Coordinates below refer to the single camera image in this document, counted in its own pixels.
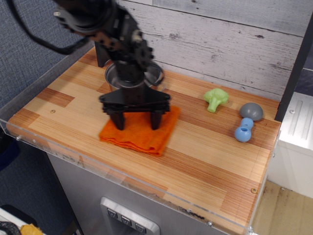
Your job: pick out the grey half dome toy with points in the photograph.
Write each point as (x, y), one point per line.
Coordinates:
(252, 110)

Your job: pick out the orange cloth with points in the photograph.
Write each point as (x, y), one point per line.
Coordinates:
(138, 134)

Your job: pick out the silver cabinet with button panel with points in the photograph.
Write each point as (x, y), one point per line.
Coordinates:
(84, 191)

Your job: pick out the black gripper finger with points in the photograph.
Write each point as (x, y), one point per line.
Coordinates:
(156, 117)
(118, 120)

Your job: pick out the green toy broccoli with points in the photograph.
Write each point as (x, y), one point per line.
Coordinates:
(215, 97)

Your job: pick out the stainless steel pot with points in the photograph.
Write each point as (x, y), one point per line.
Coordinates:
(153, 77)

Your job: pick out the white metal box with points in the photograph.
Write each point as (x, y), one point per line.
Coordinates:
(292, 163)

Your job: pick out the blue dumbbell shaped toy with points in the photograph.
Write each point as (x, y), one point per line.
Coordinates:
(243, 132)

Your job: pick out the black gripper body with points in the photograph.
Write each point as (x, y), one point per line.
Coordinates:
(137, 99)

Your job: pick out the yellow tape piece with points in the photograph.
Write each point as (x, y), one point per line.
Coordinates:
(30, 229)

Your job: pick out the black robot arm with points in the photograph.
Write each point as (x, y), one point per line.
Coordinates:
(112, 26)

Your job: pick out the dark left vertical post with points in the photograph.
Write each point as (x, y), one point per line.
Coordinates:
(102, 55)

